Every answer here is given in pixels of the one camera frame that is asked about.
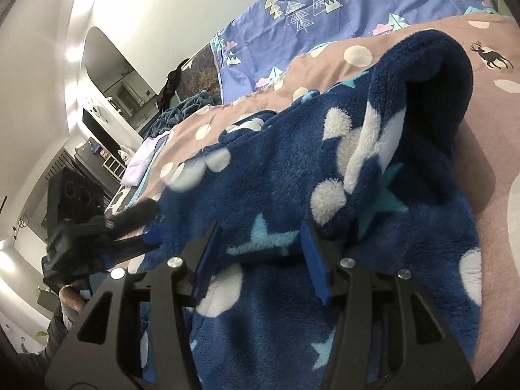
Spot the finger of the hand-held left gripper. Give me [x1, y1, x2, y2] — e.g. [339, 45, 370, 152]
[110, 227, 164, 261]
[105, 200, 160, 233]

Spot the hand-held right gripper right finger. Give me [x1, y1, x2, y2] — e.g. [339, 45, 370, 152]
[301, 219, 477, 390]

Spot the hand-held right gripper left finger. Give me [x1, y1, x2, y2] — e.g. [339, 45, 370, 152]
[45, 221, 223, 390]

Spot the navy fleece star-print garment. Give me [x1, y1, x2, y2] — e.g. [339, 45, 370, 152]
[126, 28, 484, 390]

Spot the person's left forearm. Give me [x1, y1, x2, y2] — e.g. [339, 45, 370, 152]
[38, 306, 73, 364]

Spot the person's left hand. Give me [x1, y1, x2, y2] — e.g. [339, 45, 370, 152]
[59, 285, 89, 314]

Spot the white shelf rack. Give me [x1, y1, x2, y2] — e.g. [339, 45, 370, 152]
[102, 153, 127, 184]

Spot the lavender cloth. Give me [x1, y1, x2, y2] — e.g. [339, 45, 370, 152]
[121, 135, 169, 188]

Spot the black screen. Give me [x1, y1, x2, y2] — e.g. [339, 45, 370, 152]
[81, 108, 143, 159]

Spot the teal fleece blanket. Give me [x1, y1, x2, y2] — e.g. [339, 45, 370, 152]
[146, 93, 222, 139]

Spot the black bag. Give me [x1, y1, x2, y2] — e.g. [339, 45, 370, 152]
[156, 59, 192, 112]

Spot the pink polka dot bed sheet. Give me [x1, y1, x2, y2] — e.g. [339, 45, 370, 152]
[103, 10, 520, 383]

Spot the purple tree-print quilt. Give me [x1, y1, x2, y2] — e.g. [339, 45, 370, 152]
[209, 0, 500, 104]

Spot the arched wall mirror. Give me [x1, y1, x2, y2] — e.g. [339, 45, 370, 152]
[80, 26, 160, 119]

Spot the dark wall poster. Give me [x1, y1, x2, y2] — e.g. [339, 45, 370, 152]
[179, 45, 223, 95]

